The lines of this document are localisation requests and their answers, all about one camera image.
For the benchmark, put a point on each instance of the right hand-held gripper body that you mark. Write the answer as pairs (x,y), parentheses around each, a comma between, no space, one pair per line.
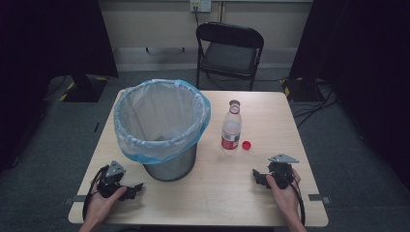
(282,172)

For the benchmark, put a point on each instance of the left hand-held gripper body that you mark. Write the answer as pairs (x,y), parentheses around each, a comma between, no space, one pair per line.
(111,182)

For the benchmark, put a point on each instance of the red bottle cap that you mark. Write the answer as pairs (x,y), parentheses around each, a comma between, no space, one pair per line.
(246,145)

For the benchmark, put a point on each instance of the metal mesh trash can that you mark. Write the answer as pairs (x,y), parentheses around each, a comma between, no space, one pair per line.
(174,167)

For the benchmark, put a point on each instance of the clear plastic bottle red label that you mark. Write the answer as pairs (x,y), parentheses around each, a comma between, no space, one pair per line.
(231,135)

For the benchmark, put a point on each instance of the blue plastic bin liner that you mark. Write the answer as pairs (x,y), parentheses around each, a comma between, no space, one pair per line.
(161,109)

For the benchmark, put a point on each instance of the person's right hand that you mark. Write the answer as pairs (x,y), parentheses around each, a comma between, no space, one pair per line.
(285,199)

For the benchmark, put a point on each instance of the person's left hand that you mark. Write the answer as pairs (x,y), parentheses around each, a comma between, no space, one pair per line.
(100,206)

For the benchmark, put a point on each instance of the grey tape strip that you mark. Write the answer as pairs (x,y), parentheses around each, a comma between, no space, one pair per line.
(319,198)
(75,199)

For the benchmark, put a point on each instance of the black stand base striped tape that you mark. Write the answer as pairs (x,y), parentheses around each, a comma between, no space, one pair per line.
(83,90)
(301,92)

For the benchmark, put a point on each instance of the black folding chair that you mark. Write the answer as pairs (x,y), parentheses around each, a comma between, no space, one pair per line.
(230,58)

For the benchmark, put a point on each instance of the black curtain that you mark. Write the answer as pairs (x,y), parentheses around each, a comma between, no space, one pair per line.
(48,48)
(364,64)

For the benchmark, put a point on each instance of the white wall outlet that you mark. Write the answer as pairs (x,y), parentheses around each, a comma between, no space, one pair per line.
(200,5)

